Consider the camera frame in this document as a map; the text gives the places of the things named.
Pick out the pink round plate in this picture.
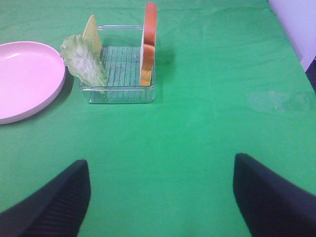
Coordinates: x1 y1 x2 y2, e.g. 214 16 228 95
0 41 66 124

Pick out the green table cloth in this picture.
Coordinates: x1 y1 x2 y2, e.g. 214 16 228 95
0 0 316 237

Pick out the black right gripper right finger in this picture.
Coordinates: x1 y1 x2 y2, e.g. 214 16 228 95
233 153 316 237

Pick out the upright toast bread slice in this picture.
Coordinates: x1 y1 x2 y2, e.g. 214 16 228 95
140 2 157 86

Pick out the yellow cheese slice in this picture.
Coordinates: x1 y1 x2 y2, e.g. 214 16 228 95
82 15 102 54

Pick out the clear right plastic tray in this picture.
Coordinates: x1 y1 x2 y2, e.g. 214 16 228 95
79 25 155 104

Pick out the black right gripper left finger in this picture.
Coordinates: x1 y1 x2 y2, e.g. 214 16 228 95
0 159 91 237

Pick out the green lettuce leaf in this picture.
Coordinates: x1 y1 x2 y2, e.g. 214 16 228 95
60 35 108 87

